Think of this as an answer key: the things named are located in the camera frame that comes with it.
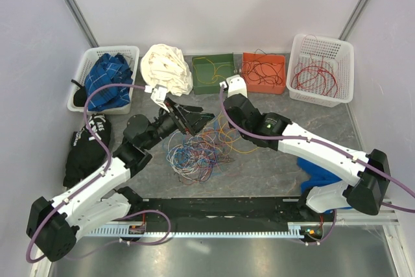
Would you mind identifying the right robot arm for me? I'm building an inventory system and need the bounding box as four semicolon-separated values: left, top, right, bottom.
220;94;390;221

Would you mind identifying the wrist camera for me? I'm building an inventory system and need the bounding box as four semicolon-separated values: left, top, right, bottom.
220;75;248;98
145;84;168;110

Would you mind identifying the white crumpled cloth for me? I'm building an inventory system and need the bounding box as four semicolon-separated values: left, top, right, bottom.
140;43;193;96

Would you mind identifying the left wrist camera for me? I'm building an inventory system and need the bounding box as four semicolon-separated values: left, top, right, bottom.
145;84;168;110

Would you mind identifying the dark blue cable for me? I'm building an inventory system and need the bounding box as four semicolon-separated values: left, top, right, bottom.
174;173;208;187

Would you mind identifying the black cable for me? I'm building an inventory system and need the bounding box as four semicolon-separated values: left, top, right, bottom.
242;62;280;93

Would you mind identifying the red cable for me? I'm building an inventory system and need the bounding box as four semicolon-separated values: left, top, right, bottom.
293;33;340;96
290;55;342;99

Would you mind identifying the blue plaid cloth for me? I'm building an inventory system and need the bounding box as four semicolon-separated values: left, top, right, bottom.
84;53;133;112

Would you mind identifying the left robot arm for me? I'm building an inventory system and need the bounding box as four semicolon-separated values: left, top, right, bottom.
26;98;215;262

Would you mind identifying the white basket with clothes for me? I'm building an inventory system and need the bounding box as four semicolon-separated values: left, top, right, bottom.
67;45;139;115

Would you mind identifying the black printed t-shirt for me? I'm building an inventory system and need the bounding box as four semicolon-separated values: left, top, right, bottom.
63;114;112;188

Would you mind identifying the short yellow cable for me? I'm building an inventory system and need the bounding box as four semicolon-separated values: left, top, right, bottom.
193;56;235;86

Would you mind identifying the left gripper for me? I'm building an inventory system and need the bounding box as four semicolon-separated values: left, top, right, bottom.
143;96;215;150

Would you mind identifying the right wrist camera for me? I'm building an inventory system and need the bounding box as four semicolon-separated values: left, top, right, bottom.
220;75;248;98

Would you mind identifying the light blue cable duct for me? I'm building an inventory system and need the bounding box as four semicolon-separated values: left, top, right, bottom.
86;223;304;239

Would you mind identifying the green tray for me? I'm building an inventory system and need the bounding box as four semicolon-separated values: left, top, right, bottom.
192;53;235;95

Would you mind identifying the blue fleece cloth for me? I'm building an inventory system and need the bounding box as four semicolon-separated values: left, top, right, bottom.
296;158;341;194

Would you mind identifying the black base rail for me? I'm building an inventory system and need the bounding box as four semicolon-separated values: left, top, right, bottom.
128;197;334;231

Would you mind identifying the white cable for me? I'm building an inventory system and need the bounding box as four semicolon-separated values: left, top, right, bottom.
167;130;218;180

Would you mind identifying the empty white basket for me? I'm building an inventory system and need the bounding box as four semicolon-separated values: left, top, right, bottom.
286;34;355;108

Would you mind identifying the left aluminium frame post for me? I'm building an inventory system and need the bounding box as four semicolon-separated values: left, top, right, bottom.
64;0;99;47

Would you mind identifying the pink cable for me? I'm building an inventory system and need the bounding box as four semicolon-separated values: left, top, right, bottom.
168;124;236;184

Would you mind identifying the orange tray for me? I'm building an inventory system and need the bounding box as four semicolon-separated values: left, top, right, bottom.
241;53;286;95

